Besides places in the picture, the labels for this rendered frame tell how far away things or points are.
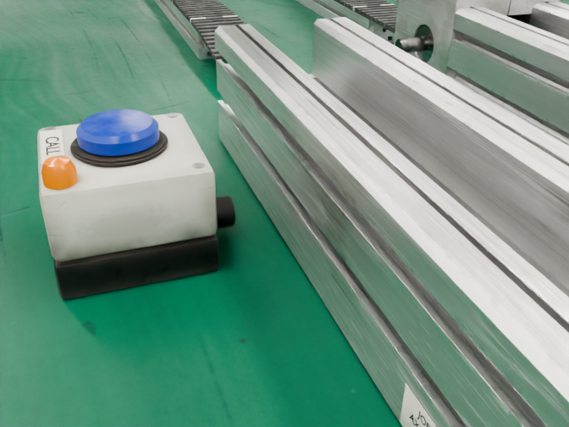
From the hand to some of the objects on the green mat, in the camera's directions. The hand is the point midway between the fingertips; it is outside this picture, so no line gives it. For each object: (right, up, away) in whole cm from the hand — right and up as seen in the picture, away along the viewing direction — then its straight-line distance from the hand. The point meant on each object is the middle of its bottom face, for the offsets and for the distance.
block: (+19, -16, 0) cm, 25 cm away
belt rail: (-19, +12, +46) cm, 51 cm away
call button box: (-4, -29, -22) cm, 37 cm away
